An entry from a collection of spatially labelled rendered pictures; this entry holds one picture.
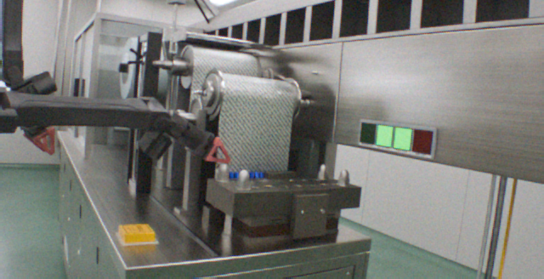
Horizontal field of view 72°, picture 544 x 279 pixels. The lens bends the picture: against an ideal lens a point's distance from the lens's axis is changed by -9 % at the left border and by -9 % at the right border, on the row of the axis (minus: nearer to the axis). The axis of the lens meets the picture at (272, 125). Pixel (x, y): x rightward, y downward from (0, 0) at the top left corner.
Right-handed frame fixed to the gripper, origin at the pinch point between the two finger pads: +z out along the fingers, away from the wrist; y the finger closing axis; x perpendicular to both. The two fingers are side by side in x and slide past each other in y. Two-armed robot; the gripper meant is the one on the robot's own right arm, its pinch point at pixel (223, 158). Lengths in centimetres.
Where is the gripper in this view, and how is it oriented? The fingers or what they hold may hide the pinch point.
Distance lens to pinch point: 113.6
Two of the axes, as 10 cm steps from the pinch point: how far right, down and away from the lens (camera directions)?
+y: 5.2, 0.9, -8.5
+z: 6.9, 5.4, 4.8
